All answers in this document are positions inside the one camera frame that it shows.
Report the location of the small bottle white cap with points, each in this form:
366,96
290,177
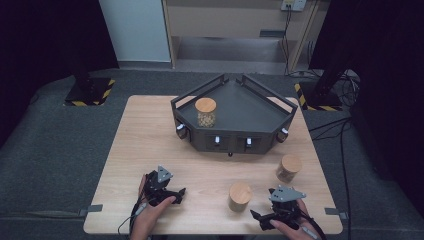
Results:
283,134
217,140
181,130
249,142

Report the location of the glass jar green contents wooden lid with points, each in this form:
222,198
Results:
240,196

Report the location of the black stand hazard-striped base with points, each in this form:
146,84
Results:
88,91
321,98

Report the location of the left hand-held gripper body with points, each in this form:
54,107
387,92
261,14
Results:
156,186

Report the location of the black corner shelf rack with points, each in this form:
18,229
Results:
246,113

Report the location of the person's right hand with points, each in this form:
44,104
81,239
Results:
295,231

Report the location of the white panel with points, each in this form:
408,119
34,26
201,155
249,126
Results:
135,30

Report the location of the grey tape strip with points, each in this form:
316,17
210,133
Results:
90,209
335,212

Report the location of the glass jar pale contents wooden lid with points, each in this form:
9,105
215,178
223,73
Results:
206,111

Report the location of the white wall socket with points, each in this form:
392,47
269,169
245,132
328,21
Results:
294,4

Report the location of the person's left hand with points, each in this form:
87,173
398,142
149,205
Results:
150,213

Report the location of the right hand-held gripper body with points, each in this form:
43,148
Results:
286,205

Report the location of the glass jar dark contents wooden lid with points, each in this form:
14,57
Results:
289,166

